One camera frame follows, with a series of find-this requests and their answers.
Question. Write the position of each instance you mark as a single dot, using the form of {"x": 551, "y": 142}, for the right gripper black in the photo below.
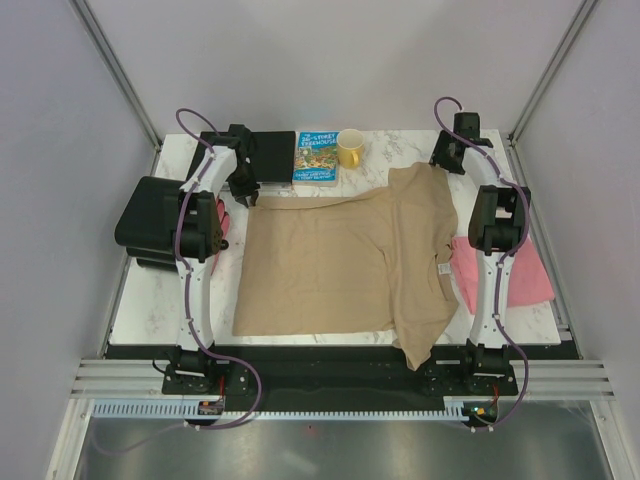
{"x": 438, "y": 154}

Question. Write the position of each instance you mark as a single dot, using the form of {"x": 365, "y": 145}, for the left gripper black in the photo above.
{"x": 253, "y": 187}

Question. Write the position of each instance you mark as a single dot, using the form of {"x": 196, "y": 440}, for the black pink drawer unit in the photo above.
{"x": 148, "y": 225}

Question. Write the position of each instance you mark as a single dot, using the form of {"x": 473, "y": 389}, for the beige t shirt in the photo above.
{"x": 329, "y": 265}

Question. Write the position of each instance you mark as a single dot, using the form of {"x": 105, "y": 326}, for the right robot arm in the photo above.
{"x": 498, "y": 226}

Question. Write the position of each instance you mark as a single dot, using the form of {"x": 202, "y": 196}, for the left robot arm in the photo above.
{"x": 195, "y": 278}

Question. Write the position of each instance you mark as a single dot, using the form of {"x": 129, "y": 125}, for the black notebook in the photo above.
{"x": 271, "y": 155}

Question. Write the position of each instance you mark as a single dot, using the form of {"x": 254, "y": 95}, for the blue treehouse book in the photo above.
{"x": 316, "y": 160}

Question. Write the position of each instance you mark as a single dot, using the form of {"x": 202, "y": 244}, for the yellow mug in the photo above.
{"x": 350, "y": 147}

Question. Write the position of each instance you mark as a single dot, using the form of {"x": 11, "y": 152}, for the pink folded t shirt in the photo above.
{"x": 529, "y": 283}

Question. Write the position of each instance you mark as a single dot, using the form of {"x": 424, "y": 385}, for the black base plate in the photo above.
{"x": 356, "y": 378}

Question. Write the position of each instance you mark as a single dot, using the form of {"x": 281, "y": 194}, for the right aluminium frame post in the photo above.
{"x": 560, "y": 54}

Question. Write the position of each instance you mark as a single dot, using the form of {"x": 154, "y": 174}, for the aluminium frame post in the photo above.
{"x": 560, "y": 54}
{"x": 110, "y": 59}

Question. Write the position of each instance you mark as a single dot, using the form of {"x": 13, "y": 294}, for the left aluminium frame post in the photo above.
{"x": 110, "y": 59}

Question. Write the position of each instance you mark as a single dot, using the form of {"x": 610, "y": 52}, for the aluminium front rail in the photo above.
{"x": 548, "y": 380}

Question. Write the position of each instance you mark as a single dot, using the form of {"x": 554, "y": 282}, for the white cable duct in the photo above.
{"x": 198, "y": 410}

